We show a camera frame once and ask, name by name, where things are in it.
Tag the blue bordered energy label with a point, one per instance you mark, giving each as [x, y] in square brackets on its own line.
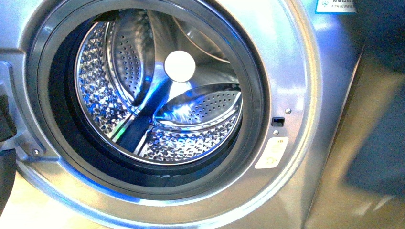
[335, 7]

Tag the stainless steel washer drum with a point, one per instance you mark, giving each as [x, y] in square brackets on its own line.
[132, 104]

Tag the black rubber door gasket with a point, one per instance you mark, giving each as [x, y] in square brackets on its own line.
[51, 74]

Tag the washing machine glass door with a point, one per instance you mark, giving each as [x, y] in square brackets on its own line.
[7, 157]

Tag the grey front-load washing machine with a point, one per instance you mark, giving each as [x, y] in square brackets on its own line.
[307, 60]

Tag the black door latch slot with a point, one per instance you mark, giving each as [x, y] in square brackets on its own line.
[278, 121]

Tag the yellow warning sticker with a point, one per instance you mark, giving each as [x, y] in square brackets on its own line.
[272, 153]

